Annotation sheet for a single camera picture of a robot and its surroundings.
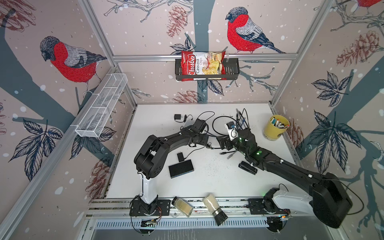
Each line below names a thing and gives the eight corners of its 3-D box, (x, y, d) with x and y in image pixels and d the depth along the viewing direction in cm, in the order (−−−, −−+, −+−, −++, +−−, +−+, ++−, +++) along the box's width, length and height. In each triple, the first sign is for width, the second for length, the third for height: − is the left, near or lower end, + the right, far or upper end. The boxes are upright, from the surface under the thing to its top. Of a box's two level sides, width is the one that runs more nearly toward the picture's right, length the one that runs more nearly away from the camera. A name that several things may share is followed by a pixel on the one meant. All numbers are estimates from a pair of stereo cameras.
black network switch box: (171, 178, 85) (170, 177, 83) (168, 167, 89) (168, 166, 88) (194, 170, 88) (194, 169, 86) (190, 160, 92) (190, 158, 90)
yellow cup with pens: (264, 142, 100) (273, 129, 89) (260, 128, 108) (267, 114, 96) (281, 142, 100) (293, 129, 88) (275, 128, 108) (285, 114, 96)
